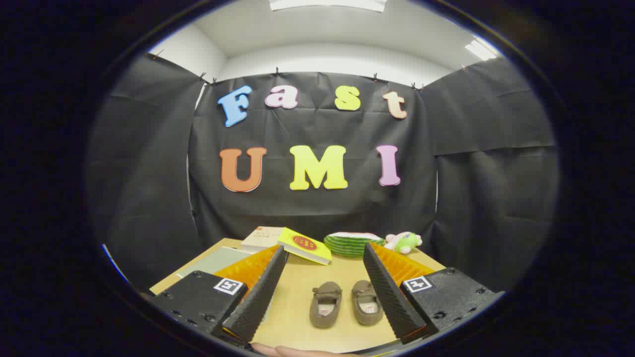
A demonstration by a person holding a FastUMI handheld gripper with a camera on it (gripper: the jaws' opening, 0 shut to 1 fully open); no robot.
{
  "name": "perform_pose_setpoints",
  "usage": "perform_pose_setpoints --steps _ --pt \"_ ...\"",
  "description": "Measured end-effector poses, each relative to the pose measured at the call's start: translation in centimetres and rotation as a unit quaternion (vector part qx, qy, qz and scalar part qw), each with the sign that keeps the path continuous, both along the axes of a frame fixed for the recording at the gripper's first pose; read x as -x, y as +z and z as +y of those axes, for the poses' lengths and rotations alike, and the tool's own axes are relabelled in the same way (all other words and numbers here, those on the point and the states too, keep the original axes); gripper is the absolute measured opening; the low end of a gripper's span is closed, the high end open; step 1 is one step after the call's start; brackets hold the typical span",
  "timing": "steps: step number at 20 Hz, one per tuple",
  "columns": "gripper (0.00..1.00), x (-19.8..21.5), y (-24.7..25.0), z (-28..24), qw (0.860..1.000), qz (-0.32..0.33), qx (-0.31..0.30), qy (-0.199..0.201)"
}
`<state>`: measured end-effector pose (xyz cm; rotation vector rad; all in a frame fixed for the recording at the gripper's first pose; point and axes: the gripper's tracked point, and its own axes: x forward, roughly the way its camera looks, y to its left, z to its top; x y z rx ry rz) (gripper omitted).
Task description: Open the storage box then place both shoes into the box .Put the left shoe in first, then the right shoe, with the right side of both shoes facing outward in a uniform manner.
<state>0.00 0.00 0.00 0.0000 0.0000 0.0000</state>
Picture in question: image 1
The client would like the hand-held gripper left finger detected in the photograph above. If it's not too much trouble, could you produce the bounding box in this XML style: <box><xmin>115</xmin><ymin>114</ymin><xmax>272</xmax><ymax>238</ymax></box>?
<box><xmin>148</xmin><ymin>245</ymin><xmax>289</xmax><ymax>346</ymax></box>

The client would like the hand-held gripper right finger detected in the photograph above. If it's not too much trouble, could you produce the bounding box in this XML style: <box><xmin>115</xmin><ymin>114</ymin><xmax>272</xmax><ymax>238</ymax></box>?
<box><xmin>363</xmin><ymin>242</ymin><xmax>506</xmax><ymax>345</ymax></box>

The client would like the brown shoe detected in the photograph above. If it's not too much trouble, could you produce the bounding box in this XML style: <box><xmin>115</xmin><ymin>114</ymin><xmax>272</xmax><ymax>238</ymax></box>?
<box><xmin>310</xmin><ymin>282</ymin><xmax>343</xmax><ymax>328</ymax></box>
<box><xmin>352</xmin><ymin>280</ymin><xmax>383</xmax><ymax>326</ymax></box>

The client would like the pale fabric storage box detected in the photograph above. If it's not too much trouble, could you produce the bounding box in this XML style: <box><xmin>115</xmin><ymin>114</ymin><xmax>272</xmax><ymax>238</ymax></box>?
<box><xmin>176</xmin><ymin>246</ymin><xmax>256</xmax><ymax>278</ymax></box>

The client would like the pink and green plush toy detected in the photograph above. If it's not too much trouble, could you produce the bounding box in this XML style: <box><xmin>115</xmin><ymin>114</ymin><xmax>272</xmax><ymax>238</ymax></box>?
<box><xmin>384</xmin><ymin>232</ymin><xmax>423</xmax><ymax>254</ymax></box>

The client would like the beige book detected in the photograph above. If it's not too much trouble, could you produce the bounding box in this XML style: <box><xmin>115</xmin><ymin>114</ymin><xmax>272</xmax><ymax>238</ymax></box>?
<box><xmin>241</xmin><ymin>227</ymin><xmax>284</xmax><ymax>252</ymax></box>

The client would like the watermelon slice plush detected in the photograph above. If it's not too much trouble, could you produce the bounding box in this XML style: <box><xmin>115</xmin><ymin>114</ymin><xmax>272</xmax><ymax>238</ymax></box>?
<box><xmin>324</xmin><ymin>232</ymin><xmax>385</xmax><ymax>258</ymax></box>

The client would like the yellow book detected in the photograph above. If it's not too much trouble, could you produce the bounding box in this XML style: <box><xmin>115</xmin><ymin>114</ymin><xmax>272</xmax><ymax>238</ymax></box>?
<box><xmin>278</xmin><ymin>228</ymin><xmax>332</xmax><ymax>265</ymax></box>

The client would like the small ceiling light panel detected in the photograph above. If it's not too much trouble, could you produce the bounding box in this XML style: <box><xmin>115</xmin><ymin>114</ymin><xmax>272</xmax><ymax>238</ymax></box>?
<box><xmin>465</xmin><ymin>40</ymin><xmax>497</xmax><ymax>61</ymax></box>

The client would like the long ceiling light panel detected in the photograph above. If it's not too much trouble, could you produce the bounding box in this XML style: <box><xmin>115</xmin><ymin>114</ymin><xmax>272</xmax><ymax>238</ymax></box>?
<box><xmin>269</xmin><ymin>0</ymin><xmax>386</xmax><ymax>12</ymax></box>

